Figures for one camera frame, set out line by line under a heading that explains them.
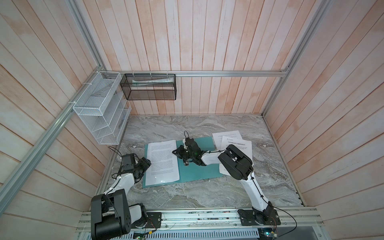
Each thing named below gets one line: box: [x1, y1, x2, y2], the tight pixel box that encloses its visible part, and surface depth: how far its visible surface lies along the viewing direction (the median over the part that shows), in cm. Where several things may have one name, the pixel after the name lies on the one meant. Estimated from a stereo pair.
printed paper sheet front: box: [145, 139, 180, 186], surface depth 95 cm
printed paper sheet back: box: [212, 130, 243, 151], surface depth 110 cm
